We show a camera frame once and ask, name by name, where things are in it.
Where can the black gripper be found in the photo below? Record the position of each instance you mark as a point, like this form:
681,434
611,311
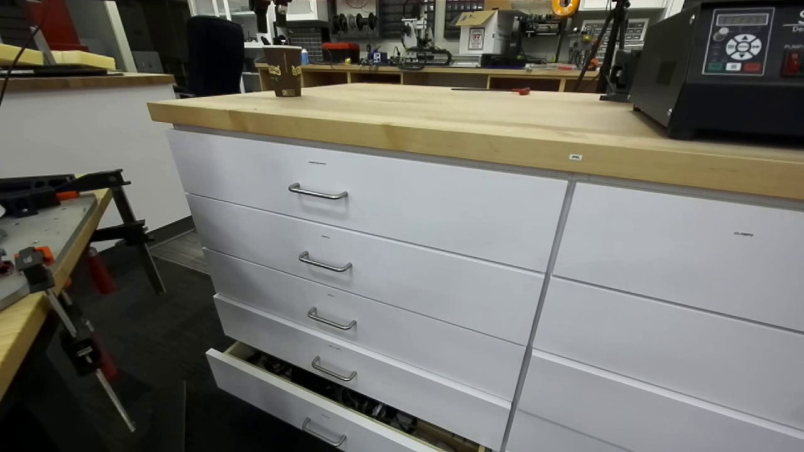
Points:
280,16

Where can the brown paper cup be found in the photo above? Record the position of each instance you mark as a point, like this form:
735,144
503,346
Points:
288,77

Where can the red black toolbox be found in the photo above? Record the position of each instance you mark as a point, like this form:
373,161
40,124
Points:
341,52

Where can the long wooden workbench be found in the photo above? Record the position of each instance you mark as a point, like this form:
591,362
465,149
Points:
435,75

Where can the cardboard box white label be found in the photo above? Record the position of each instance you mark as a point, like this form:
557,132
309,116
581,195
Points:
478,34

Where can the pale yellow board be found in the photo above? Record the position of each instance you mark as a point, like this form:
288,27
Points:
66,58

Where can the red panel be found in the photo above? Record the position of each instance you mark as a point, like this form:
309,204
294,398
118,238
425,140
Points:
54,22

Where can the white counter wood top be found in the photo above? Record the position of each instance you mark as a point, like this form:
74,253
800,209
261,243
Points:
84,135

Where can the black stand leg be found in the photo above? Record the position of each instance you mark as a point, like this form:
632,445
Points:
133,229

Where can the grey metal plate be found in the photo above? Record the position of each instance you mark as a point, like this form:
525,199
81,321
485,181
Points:
50,235

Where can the open white drawer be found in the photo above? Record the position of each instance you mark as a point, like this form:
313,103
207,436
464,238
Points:
268,390

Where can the orange black bar clamp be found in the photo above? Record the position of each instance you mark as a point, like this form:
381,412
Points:
79,339

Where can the white cabinet body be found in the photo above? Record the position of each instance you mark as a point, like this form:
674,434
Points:
542,311

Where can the black control box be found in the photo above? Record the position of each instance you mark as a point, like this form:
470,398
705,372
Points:
686,77

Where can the wooden side table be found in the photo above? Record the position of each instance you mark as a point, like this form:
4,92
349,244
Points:
15,334

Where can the wide white drawer front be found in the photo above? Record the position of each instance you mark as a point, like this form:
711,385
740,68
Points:
670,353
686,253
618,410
535,437

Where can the white wall cabinets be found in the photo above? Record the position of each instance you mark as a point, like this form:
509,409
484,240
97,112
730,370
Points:
304,8

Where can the black camera tripod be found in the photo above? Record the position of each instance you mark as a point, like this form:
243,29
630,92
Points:
616,41

